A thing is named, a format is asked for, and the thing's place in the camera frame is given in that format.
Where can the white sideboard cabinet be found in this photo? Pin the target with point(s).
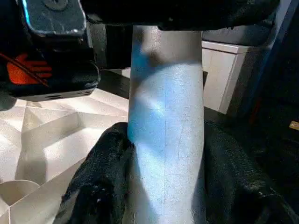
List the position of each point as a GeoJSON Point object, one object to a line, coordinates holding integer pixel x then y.
{"type": "Point", "coordinates": [229, 74]}

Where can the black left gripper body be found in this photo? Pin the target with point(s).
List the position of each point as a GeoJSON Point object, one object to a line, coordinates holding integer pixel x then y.
{"type": "Point", "coordinates": [51, 70]}

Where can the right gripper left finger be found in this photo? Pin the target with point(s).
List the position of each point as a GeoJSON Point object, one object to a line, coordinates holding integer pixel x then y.
{"type": "Point", "coordinates": [100, 182]}

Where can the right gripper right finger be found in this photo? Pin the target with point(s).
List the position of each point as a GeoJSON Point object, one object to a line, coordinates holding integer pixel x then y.
{"type": "Point", "coordinates": [238, 182]}

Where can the small yellow tag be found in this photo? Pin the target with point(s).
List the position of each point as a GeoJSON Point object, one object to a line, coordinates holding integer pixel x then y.
{"type": "Point", "coordinates": [294, 125]}

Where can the white plastic table leg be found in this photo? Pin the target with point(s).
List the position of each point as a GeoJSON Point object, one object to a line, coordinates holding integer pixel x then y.
{"type": "Point", "coordinates": [166, 116]}

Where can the white plastic table top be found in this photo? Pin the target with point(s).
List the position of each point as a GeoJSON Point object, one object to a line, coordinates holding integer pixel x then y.
{"type": "Point", "coordinates": [51, 135]}

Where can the black work mat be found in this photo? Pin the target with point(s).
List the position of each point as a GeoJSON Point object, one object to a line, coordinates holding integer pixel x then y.
{"type": "Point", "coordinates": [261, 130]}

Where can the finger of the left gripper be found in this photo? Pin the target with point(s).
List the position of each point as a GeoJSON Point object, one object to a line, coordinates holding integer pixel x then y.
{"type": "Point", "coordinates": [187, 11]}

